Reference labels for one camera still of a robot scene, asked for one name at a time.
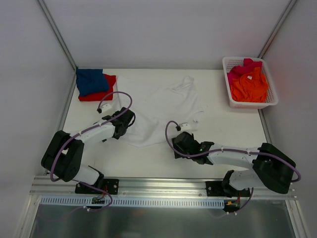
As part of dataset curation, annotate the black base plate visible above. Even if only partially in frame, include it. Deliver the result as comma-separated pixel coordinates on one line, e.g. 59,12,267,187
205,180,251,198
75,178,119,195

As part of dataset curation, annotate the white t shirt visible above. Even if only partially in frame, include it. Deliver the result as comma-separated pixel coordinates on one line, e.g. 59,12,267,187
115,76,204,147

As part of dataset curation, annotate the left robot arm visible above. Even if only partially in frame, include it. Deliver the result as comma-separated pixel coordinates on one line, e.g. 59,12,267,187
41,107,136,194

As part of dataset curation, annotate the aluminium mounting rail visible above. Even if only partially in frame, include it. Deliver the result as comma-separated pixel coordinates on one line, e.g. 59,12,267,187
29,175,297,200

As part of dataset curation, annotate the white plastic basket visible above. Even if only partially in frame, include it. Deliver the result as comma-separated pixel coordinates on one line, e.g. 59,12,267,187
222,57,278,109

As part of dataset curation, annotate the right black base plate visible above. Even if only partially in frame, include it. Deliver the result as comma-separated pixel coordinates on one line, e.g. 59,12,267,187
205,180,251,198

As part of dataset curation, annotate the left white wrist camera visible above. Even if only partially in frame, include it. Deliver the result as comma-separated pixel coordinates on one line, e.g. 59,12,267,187
100,103,113,114

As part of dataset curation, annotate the right aluminium frame post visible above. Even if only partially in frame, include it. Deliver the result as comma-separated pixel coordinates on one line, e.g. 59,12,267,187
258,0,298,59

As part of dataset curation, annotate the aluminium frame post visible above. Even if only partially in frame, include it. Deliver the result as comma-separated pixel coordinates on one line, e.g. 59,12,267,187
258,0,298,59
37,0,77,71

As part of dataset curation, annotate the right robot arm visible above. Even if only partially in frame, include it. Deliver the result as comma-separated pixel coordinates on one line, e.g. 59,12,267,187
170,132,297,197

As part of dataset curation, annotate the pink t shirt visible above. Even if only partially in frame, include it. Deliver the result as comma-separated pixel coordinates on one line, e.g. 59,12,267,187
227,58,263,86

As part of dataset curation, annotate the orange t shirt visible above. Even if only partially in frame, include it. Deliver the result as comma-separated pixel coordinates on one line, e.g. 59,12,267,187
230,67,268,103

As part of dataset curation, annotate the folded blue t shirt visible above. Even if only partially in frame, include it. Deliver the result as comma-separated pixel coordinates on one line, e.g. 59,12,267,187
76,68,109,96

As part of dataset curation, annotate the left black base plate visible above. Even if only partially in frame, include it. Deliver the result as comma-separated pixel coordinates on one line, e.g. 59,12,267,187
75,178,119,195

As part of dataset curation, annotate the left aluminium frame post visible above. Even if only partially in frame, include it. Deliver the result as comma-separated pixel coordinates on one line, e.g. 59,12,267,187
37,0,77,71

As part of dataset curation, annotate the folded red t shirt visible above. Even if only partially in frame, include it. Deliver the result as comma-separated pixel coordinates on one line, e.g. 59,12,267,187
78,74,116,102

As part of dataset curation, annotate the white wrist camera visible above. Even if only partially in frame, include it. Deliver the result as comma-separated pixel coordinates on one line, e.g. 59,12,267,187
100,103,113,114
179,122,193,131

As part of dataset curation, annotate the white slotted cable duct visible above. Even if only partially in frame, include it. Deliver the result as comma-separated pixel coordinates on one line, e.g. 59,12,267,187
40,196,225,209

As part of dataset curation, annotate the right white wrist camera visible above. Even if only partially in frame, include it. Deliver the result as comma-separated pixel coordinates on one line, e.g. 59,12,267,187
179,122,193,131

